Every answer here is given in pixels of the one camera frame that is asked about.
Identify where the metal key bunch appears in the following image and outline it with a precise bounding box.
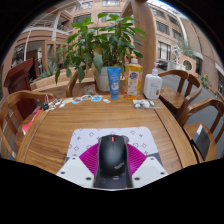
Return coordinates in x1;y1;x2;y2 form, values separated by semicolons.
48;98;63;109

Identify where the white pump bottle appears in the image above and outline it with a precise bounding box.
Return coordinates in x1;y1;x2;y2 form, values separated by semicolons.
143;62;163;100

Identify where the white crumpled wrapper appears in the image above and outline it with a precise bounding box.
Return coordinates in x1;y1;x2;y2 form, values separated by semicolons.
132;98;155;109

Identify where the dark red wooden chair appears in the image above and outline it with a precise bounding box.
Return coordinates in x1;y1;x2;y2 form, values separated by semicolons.
3;57;38;121

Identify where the red and white bag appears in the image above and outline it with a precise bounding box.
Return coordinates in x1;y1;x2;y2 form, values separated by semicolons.
21;109;43;136

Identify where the blue tube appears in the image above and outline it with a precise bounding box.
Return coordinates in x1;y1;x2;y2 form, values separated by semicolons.
106;66;122;100

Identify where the black computer mouse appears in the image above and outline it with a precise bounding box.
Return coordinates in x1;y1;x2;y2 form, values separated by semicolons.
96;134;130;178

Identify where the black flat bag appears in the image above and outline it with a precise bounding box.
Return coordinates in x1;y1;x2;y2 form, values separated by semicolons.
190;123;212;161

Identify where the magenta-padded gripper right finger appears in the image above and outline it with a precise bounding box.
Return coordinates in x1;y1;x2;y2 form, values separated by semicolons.
126;143;170;190

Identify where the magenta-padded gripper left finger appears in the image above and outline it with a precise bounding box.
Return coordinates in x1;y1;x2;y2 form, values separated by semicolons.
56;143;101;190

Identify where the yellow liquid soap bottle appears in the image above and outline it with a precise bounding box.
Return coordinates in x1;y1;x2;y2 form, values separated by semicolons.
124;54;144;101

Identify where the grey white printed mouse pad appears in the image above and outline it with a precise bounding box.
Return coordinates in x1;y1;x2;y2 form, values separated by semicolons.
66;126;163;166

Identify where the green plant in white pot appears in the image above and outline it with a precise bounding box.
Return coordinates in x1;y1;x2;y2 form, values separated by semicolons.
54;13;148;93

